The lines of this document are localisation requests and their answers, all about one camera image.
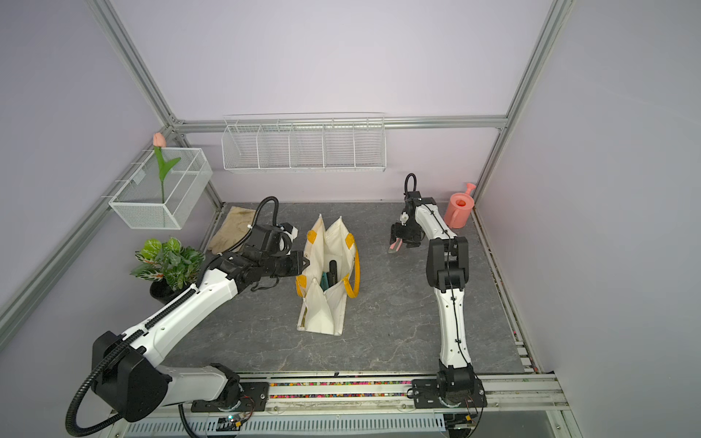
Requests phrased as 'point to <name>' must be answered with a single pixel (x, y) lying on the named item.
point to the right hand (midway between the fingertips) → (398, 241)
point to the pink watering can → (457, 210)
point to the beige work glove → (235, 228)
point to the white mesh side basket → (139, 202)
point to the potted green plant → (171, 267)
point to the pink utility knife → (396, 245)
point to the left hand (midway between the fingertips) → (309, 264)
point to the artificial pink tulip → (164, 168)
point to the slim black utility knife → (332, 275)
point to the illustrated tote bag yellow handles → (319, 310)
